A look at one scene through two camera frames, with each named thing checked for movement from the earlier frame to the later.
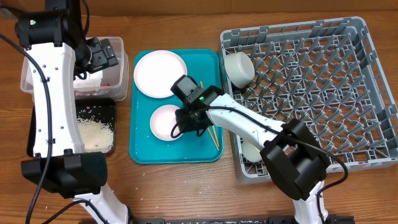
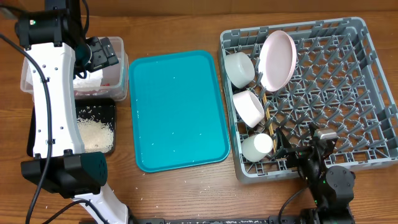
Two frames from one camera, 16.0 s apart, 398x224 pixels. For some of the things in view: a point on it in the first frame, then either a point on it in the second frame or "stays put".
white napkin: (92, 79) stays put
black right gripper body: (187, 119) -> (310, 168)
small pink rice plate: (162, 121) -> (249, 107)
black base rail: (241, 219) stays put
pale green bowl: (240, 68) stays put
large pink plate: (156, 72) -> (277, 61)
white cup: (250, 152) stays put
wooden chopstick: (212, 138) -> (269, 121)
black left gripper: (105, 55) stays put
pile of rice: (97, 137) stays put
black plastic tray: (104, 109) stays put
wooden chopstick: (202, 85) -> (270, 122)
